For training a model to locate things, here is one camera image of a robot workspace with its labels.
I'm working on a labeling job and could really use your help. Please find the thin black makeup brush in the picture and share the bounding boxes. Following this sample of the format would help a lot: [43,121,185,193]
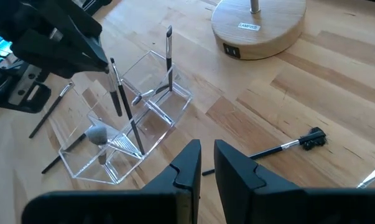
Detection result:
[109,57,146,156]
[28,81,75,139]
[40,133,88,174]

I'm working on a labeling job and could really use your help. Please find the angled tip silver ferrule brush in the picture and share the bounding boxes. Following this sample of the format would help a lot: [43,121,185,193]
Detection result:
[165,25,174,93]

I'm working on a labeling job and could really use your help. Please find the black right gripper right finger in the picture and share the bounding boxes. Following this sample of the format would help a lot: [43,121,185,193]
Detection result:
[214,139,375,224]

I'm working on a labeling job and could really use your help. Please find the clear acrylic brush organizer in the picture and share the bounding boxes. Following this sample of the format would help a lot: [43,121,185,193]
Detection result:
[49,50,193,185]

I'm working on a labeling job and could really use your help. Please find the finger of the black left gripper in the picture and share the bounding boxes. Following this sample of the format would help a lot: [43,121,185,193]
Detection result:
[50,7,109,72]
[12,34,106,78]

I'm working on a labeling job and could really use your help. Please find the black handle makeup brush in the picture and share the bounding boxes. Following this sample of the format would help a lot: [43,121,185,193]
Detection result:
[106,67,123,118]

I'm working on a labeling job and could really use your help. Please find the thin white tip makeup brush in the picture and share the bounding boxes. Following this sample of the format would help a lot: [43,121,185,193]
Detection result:
[356,164,375,189]

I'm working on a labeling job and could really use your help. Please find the black aluminium table frame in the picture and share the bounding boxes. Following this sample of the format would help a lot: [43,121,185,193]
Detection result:
[72,0,113,13]

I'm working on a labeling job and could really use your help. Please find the small silver ferrule makeup brush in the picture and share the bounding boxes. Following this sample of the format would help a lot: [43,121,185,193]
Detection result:
[131,83,171,106]

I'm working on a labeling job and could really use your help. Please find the black brow comb brush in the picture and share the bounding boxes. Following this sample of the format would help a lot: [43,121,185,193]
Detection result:
[201,126,328,177]

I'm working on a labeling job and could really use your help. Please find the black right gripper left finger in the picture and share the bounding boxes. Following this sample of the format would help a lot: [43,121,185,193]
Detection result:
[21,139,202,224]

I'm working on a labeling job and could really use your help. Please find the pale head powder brush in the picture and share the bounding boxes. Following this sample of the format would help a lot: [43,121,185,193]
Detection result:
[85,124,109,166]

